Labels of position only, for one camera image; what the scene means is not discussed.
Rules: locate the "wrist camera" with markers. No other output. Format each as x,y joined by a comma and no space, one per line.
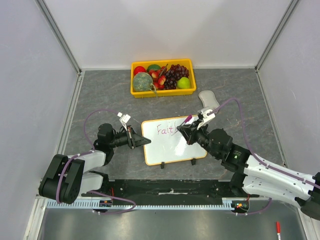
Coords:
205,115
124,118

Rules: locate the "red yellow cherry bunch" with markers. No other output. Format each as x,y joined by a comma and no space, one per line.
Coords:
159,78

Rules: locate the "yellow framed whiteboard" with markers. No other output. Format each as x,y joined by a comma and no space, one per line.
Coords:
167,144

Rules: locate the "grey round eraser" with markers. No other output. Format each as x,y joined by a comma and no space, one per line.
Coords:
208,99

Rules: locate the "yellow plastic bin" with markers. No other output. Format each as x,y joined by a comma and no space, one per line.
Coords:
164,93

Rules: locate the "green netted melon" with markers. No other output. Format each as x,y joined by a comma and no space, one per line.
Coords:
142,82

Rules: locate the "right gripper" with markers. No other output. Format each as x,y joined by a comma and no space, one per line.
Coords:
192,133

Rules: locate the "green pear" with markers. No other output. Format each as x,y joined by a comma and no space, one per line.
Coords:
184,83

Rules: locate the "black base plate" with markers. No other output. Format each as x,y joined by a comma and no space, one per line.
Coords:
169,192

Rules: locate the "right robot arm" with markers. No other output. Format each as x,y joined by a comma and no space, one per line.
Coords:
254,175

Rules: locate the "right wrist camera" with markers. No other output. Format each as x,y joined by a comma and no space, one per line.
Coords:
205,115

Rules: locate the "dark purple grape bunch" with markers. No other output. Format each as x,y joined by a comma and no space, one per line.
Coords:
173,75

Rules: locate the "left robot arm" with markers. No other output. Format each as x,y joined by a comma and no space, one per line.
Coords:
69,176

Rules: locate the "red apple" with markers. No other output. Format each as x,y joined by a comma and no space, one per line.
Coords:
139,69

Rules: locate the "white marker with magenta cap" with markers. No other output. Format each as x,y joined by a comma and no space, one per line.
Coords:
185,121

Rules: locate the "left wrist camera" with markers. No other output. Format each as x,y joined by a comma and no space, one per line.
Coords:
124,118

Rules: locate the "red marker pen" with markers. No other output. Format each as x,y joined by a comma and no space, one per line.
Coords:
278,230

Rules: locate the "green orange mango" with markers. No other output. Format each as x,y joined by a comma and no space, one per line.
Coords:
153,67

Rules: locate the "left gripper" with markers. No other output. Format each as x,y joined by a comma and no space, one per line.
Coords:
135,140

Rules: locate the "slotted cable duct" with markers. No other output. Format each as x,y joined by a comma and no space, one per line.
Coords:
101,203

